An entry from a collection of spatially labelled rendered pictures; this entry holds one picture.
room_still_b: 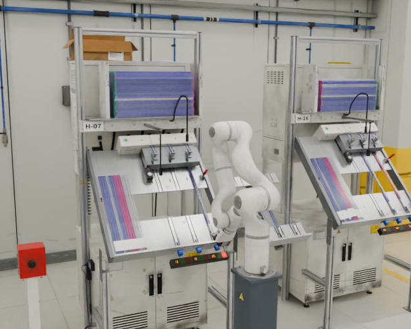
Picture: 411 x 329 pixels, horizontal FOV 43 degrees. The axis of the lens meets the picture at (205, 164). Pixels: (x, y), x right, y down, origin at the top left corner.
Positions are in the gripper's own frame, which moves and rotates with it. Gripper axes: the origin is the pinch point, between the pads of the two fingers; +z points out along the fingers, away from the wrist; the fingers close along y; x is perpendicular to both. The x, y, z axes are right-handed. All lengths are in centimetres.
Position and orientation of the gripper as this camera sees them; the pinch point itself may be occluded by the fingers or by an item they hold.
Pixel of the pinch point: (219, 242)
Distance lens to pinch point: 289.1
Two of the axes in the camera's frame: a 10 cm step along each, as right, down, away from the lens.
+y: 9.1, -0.7, 4.1
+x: -3.0, -7.9, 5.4
